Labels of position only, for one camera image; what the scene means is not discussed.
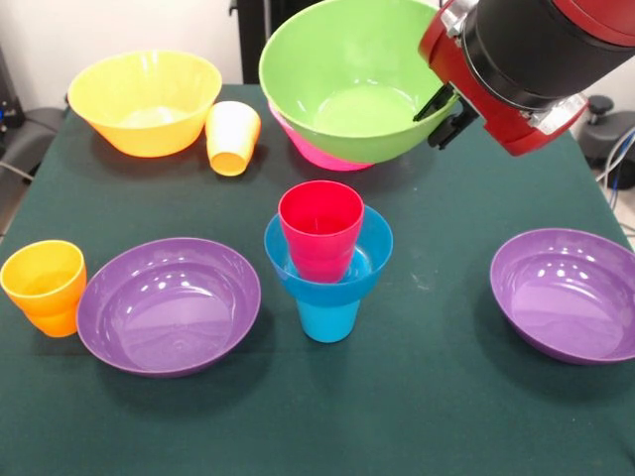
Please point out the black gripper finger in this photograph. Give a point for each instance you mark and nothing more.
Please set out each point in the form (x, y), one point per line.
(451, 130)
(432, 105)

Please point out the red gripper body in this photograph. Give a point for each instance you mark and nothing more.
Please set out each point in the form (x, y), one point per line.
(476, 99)

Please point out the large pink plastic bowl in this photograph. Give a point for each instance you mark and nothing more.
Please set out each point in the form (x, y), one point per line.
(322, 156)

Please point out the green plastic bowl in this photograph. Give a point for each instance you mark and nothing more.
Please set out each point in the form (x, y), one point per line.
(307, 79)

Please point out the red plastic cup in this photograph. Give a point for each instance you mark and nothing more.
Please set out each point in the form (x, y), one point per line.
(320, 258)

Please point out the small blue plastic bowl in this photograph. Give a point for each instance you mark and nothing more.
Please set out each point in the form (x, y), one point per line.
(327, 292)

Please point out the yellow orange plastic cup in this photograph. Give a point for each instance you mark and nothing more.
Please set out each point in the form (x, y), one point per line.
(230, 144)

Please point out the shallow purple plastic bowl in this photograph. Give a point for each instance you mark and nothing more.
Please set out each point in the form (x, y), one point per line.
(168, 327)
(570, 312)

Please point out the blue plastic cup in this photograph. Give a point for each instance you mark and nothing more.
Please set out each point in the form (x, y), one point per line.
(327, 324)

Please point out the black stand with knob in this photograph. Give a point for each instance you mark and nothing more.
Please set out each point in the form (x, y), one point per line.
(607, 139)

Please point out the large orange plastic bowl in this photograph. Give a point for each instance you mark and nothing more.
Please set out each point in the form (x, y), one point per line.
(144, 136)

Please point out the dark green tablecloth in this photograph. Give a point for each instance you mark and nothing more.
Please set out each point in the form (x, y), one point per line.
(377, 421)

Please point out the black grey chair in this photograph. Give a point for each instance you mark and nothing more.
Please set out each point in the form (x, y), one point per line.
(30, 139)

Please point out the black equipment box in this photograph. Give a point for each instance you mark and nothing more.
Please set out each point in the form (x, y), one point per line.
(7, 99)

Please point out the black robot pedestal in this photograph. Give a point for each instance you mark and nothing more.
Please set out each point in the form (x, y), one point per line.
(253, 30)

